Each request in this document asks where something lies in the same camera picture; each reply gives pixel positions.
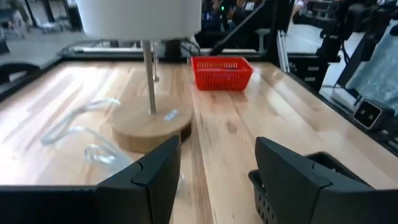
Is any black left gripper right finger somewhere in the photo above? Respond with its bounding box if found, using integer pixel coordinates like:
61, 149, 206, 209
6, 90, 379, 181
254, 136, 332, 224

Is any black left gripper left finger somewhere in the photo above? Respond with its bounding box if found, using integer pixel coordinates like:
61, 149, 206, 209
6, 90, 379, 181
94, 134, 182, 224

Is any black plastic basket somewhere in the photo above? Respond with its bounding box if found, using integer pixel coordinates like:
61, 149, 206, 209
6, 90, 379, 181
248, 151, 374, 224

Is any red plastic basket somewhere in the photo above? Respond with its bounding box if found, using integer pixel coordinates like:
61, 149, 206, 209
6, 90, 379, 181
190, 55, 254, 92

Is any white cylindrical bucket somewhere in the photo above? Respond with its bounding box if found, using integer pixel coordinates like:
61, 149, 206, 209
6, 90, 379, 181
76, 0, 203, 154

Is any clear coiled lamp cable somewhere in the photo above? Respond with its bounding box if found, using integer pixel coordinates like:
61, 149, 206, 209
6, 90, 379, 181
39, 97, 187, 194

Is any small silver depth camera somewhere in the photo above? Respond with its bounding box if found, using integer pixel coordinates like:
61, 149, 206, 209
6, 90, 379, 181
353, 98, 384, 131

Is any black frame clamp handle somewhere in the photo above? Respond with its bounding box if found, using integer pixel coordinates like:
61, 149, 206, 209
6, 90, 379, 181
0, 62, 42, 85

